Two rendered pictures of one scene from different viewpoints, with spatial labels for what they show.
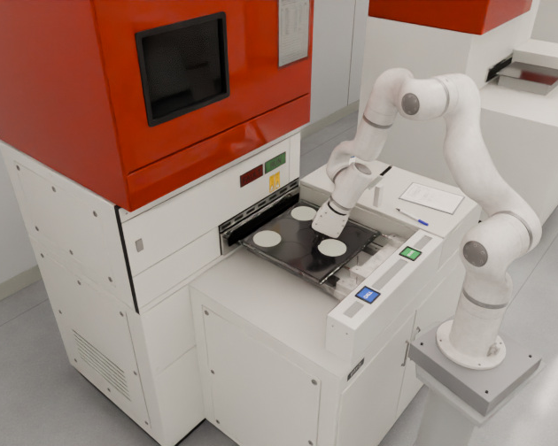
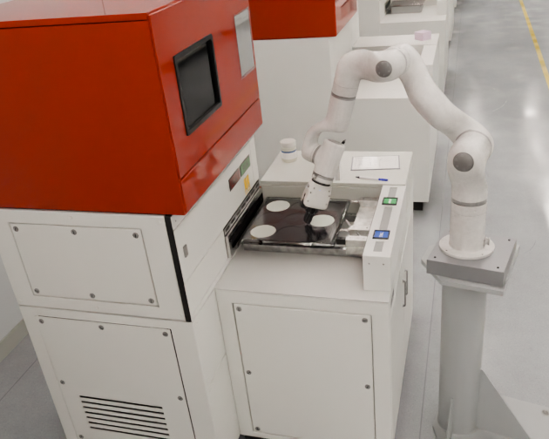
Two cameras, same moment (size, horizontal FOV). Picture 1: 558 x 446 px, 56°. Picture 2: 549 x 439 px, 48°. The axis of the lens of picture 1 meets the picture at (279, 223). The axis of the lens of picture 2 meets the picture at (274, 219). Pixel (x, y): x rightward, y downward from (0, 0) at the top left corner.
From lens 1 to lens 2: 0.88 m
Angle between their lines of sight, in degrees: 19
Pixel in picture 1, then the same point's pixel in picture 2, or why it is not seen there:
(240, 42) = (220, 57)
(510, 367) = (502, 250)
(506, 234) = (477, 142)
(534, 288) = not seen: hidden behind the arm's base
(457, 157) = (425, 100)
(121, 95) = (172, 109)
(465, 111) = (416, 67)
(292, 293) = (308, 265)
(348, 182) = (328, 155)
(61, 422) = not seen: outside the picture
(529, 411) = (494, 327)
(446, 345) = (452, 251)
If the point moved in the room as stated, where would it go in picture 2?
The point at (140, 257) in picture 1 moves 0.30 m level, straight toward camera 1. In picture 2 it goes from (186, 262) to (246, 297)
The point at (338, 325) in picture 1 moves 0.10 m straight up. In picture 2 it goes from (374, 260) to (373, 233)
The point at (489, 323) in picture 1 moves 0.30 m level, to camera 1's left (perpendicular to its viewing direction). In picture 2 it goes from (480, 218) to (406, 243)
